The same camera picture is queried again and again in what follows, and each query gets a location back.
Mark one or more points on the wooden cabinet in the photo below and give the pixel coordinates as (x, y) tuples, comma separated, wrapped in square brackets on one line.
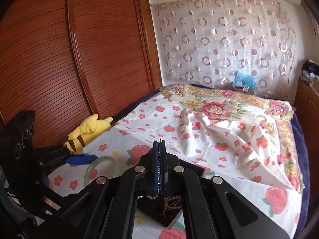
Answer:
[(309, 109)]

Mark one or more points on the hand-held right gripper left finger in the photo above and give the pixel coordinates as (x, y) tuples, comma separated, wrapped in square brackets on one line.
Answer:
[(155, 174)]

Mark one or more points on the circle pattern wall curtain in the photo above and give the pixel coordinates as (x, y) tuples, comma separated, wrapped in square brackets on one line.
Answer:
[(224, 42)]

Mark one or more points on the small cardboard box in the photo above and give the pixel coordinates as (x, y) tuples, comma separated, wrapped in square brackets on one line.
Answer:
[(244, 90)]

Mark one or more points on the dark blue mattress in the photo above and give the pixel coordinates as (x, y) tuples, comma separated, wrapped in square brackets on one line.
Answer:
[(302, 154)]

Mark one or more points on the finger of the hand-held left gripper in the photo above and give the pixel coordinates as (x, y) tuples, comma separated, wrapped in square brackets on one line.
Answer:
[(79, 159), (52, 196)]

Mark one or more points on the wooden slatted wardrobe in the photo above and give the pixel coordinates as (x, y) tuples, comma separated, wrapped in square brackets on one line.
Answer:
[(74, 54)]

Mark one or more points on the strawberry print bed sheet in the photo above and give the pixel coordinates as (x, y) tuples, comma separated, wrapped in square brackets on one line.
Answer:
[(224, 159)]

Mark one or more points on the pale green jade bangle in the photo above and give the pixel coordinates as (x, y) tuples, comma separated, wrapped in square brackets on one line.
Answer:
[(104, 157)]

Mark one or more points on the blue plastic bag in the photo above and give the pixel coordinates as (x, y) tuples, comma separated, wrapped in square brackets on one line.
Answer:
[(244, 79)]

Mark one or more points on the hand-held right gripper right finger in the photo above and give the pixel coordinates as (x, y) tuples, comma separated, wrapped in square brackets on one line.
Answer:
[(163, 176)]

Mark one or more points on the black jewelry box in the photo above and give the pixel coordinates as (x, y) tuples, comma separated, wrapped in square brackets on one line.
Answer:
[(147, 209)]

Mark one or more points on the pile of dark clothes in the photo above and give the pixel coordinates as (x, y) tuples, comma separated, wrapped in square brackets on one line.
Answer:
[(310, 71)]

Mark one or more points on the yellow plush toy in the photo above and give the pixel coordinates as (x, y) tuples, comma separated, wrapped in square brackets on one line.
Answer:
[(92, 127)]

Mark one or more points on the floral blanket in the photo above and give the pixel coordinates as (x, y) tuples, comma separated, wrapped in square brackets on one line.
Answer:
[(219, 107)]

